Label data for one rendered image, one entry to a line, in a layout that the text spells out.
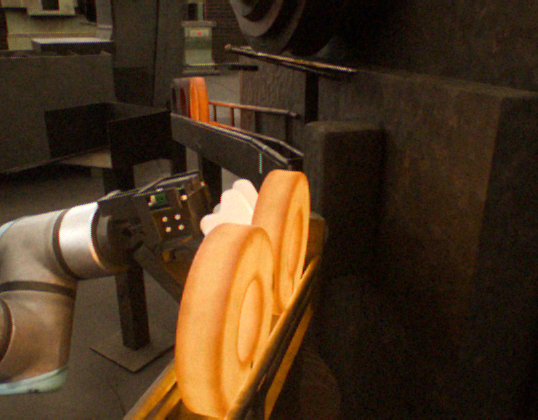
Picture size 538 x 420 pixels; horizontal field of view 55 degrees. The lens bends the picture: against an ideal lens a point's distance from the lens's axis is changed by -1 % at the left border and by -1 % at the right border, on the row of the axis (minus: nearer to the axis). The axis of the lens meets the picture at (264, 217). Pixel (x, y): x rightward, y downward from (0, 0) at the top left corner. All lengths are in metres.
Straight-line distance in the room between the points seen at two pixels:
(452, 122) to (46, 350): 0.54
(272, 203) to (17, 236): 0.33
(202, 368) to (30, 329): 0.30
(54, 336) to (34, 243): 0.11
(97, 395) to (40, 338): 0.91
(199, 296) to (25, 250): 0.35
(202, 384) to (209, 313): 0.05
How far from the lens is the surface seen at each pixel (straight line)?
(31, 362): 0.63
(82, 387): 1.56
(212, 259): 0.37
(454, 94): 0.66
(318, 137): 0.74
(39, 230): 0.66
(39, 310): 0.64
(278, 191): 0.50
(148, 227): 0.56
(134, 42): 3.82
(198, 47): 9.27
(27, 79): 3.28
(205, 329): 0.35
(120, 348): 1.67
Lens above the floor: 0.95
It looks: 21 degrees down
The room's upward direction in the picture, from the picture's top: straight up
